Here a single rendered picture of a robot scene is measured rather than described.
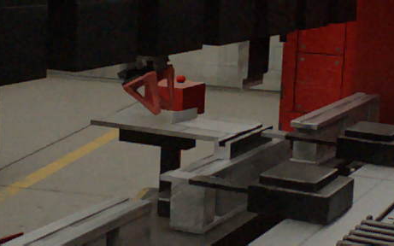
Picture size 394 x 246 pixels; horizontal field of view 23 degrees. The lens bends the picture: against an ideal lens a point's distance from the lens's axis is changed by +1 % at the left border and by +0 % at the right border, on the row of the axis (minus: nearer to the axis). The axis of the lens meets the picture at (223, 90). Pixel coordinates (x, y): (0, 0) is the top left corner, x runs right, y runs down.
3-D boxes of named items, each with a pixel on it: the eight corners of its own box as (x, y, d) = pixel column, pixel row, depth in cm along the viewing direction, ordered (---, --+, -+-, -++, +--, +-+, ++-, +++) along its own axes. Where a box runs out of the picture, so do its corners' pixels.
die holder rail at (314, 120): (355, 128, 250) (357, 92, 249) (378, 131, 248) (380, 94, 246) (287, 164, 205) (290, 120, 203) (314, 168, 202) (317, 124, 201)
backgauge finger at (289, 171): (184, 177, 144) (185, 144, 143) (353, 204, 133) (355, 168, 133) (144, 195, 133) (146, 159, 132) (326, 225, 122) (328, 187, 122)
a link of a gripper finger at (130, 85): (184, 102, 181) (163, 57, 182) (167, 108, 175) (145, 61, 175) (155, 117, 184) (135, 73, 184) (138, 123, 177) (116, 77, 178)
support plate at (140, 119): (138, 111, 194) (138, 106, 194) (259, 126, 183) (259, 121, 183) (90, 125, 178) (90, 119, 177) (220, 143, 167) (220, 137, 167)
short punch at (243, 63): (257, 83, 178) (260, 32, 177) (267, 84, 177) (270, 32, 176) (236, 89, 169) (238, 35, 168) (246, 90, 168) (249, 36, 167)
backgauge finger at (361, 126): (275, 136, 178) (277, 109, 178) (416, 155, 168) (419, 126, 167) (250, 147, 167) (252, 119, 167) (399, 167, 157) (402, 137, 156)
